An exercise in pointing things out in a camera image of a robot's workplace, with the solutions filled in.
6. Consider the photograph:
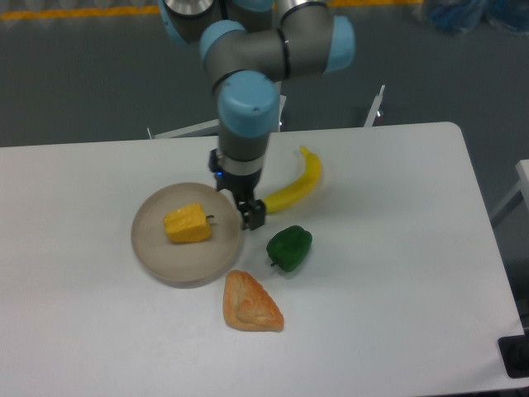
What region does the green bell pepper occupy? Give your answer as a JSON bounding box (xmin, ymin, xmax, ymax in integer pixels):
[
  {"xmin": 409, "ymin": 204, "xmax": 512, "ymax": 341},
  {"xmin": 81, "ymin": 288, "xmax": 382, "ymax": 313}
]
[{"xmin": 266, "ymin": 225, "xmax": 313, "ymax": 273}]

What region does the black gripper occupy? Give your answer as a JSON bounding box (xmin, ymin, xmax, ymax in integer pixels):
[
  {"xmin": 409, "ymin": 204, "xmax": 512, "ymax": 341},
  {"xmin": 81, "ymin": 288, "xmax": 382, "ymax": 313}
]
[{"xmin": 208, "ymin": 148, "xmax": 266, "ymax": 231}]

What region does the yellow bell pepper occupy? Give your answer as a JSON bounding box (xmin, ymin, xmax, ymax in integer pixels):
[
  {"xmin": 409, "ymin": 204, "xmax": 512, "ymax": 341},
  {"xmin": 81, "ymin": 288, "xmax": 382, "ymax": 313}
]
[{"xmin": 163, "ymin": 203, "xmax": 212, "ymax": 243}]

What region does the black device at table edge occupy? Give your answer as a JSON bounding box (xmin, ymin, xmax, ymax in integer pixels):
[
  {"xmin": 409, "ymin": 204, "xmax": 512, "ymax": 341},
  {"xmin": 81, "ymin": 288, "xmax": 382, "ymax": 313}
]
[{"xmin": 498, "ymin": 334, "xmax": 529, "ymax": 379}]

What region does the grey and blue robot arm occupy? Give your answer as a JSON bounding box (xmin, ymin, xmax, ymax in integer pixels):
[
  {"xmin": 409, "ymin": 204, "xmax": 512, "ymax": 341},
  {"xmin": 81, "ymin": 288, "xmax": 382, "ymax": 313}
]
[{"xmin": 159, "ymin": 1, "xmax": 356, "ymax": 230}]

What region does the yellow banana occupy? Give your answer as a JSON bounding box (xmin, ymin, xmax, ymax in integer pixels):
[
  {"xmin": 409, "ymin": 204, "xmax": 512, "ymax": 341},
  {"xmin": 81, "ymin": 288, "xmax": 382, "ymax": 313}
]
[{"xmin": 263, "ymin": 146, "xmax": 323, "ymax": 214}]

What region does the beige round plate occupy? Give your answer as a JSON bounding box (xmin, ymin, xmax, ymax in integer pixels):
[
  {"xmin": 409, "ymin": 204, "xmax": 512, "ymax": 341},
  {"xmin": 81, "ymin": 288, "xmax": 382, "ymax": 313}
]
[{"xmin": 131, "ymin": 183, "xmax": 241, "ymax": 285}]

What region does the white furniture edge at right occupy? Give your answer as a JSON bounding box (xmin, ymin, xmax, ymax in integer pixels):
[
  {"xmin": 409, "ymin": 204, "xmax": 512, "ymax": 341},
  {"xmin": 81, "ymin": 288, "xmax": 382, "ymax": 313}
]
[{"xmin": 489, "ymin": 159, "xmax": 528, "ymax": 228}]

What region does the white metal frame bar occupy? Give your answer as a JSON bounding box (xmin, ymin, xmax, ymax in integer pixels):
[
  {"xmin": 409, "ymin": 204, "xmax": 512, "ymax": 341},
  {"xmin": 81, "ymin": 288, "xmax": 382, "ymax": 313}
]
[{"xmin": 363, "ymin": 84, "xmax": 385, "ymax": 127}]

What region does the golden triangular pastry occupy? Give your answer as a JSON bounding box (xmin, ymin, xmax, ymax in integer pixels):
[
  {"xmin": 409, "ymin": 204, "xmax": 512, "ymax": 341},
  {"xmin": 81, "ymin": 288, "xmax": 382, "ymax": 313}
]
[{"xmin": 222, "ymin": 270, "xmax": 284, "ymax": 332}]

